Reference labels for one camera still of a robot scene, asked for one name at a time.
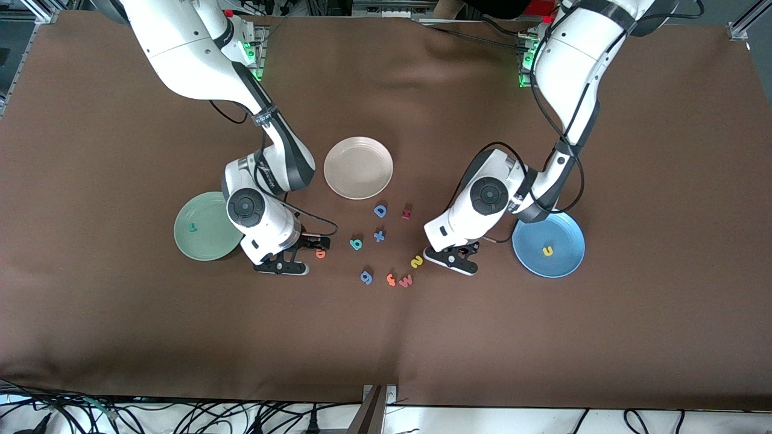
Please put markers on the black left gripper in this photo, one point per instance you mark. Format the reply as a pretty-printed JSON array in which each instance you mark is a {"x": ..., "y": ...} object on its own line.
[{"x": 470, "y": 246}]

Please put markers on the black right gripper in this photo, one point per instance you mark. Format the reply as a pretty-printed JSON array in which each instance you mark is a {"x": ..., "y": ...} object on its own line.
[{"x": 312, "y": 243}]

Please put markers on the teal letter b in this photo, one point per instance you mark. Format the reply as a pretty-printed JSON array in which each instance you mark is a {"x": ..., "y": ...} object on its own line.
[{"x": 356, "y": 245}]

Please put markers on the yellow number 2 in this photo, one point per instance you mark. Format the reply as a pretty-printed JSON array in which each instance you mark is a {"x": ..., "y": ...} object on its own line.
[{"x": 417, "y": 261}]

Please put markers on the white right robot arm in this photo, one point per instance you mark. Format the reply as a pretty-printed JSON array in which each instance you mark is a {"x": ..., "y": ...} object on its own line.
[{"x": 181, "y": 54}]

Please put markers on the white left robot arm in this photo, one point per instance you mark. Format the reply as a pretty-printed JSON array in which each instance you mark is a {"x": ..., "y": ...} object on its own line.
[{"x": 567, "y": 66}]

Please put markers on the blue letter g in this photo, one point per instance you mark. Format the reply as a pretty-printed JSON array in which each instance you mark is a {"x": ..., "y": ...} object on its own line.
[{"x": 366, "y": 278}]

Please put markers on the blue letter D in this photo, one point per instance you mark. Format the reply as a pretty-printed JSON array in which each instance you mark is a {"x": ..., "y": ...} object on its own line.
[{"x": 376, "y": 210}]

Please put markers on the dark red letter h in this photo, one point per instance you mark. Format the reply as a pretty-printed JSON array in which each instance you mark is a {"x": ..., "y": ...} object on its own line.
[{"x": 406, "y": 213}]

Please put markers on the red letter w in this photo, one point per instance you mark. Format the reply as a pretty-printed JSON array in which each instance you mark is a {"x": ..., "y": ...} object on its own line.
[{"x": 406, "y": 281}]

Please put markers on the beige round plate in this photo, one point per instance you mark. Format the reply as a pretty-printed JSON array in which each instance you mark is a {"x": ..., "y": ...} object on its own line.
[{"x": 358, "y": 168}]

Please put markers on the blue round plate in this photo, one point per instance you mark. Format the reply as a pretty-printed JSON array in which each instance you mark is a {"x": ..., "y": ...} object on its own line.
[{"x": 558, "y": 265}]

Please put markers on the brown tablecloth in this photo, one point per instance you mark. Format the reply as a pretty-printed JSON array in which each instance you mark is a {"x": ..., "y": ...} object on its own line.
[{"x": 543, "y": 331}]

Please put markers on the green round plate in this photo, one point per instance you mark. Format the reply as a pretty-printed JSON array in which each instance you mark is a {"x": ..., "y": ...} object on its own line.
[{"x": 202, "y": 244}]

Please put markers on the brown slanted bar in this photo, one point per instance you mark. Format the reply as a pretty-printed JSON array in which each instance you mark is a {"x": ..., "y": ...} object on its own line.
[{"x": 368, "y": 416}]

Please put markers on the person behind table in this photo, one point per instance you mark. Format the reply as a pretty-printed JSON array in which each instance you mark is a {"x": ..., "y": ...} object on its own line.
[{"x": 449, "y": 7}]

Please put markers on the silver metal bracket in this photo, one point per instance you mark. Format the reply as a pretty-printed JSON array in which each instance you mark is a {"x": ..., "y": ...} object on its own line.
[{"x": 392, "y": 395}]

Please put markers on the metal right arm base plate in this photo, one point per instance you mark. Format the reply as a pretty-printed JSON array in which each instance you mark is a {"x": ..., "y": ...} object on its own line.
[{"x": 261, "y": 54}]

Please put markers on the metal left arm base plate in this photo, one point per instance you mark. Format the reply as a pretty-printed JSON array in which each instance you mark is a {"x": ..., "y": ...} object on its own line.
[{"x": 523, "y": 57}]

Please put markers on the aluminium frame rail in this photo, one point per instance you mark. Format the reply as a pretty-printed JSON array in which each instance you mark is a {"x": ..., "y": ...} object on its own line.
[
  {"x": 39, "y": 15},
  {"x": 739, "y": 27}
]

